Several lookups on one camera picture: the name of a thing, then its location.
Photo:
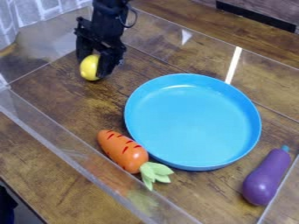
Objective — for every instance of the purple toy eggplant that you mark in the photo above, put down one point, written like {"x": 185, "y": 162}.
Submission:
{"x": 261, "y": 181}

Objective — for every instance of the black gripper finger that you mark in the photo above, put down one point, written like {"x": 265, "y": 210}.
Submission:
{"x": 109, "y": 59}
{"x": 84, "y": 47}

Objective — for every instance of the yellow toy lemon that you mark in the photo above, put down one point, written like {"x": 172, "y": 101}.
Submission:
{"x": 88, "y": 67}

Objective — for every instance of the orange toy carrot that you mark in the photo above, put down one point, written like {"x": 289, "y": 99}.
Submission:
{"x": 130, "y": 156}

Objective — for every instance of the dark object at table edge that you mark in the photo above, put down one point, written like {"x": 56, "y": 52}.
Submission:
{"x": 6, "y": 207}

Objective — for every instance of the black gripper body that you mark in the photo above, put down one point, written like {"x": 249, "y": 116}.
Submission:
{"x": 105, "y": 26}

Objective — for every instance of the clear acrylic enclosure wall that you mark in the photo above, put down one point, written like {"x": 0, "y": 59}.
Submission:
{"x": 52, "y": 112}

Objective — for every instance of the blue round plastic tray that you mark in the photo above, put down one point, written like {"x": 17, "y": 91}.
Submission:
{"x": 194, "y": 122}

